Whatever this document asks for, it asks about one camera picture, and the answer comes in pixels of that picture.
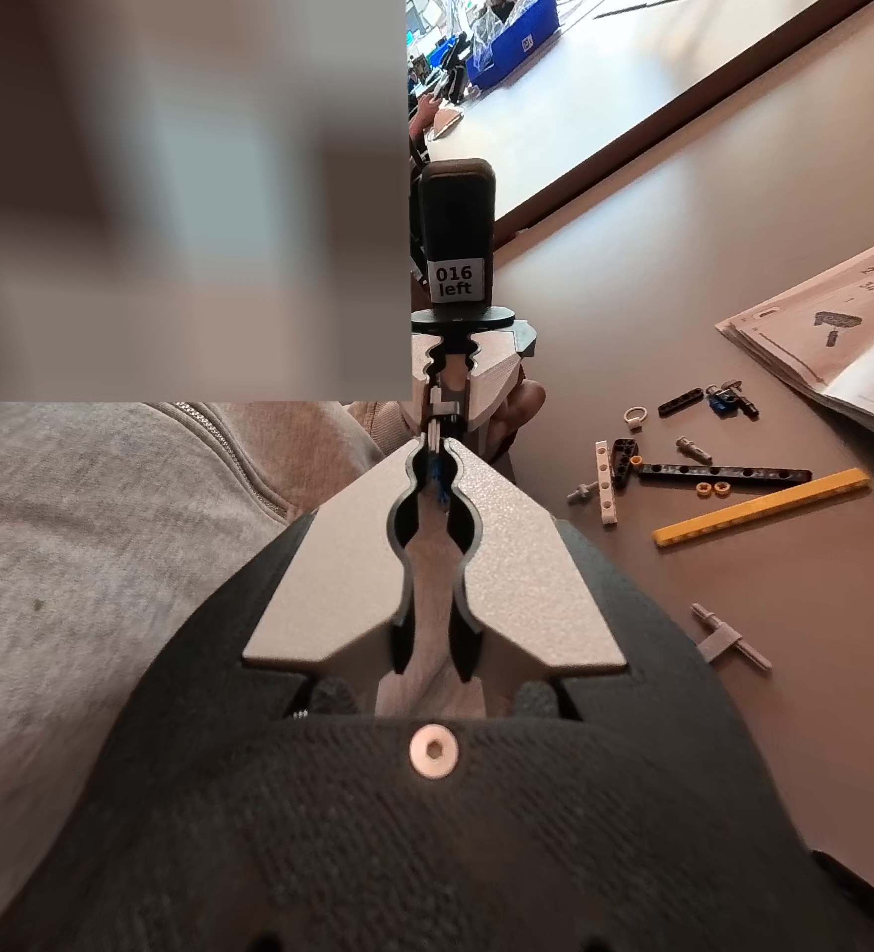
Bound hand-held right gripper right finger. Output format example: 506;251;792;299
442;437;628;682

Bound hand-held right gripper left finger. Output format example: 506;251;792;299
242;437;427;682

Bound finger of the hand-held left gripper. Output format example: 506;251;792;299
411;332;447;389
461;331;528;443

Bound small lego assembly blue pin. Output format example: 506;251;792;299
425;383;462;514

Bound person's left forearm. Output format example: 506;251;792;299
217;402;412;522

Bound white lego beam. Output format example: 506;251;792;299
595;440;619;526

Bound grey lego cross piece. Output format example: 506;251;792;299
691;602;774;674

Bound long black lego beam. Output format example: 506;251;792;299
634;463;813;486

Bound small blue black lego assembly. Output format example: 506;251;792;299
706;381;761;418

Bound long yellow lego beam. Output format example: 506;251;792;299
652;469;872;549

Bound lego instruction booklet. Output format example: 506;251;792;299
715;229;874;462

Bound person's left hand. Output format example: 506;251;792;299
485;379;547;478

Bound black tripod stand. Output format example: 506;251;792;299
409;134;430;298

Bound blue plastic bin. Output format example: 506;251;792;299
466;0;561;92

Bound clear plastic bags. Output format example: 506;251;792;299
472;6;516;64

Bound person's light grey sweatshirt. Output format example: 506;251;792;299
0;402;311;952

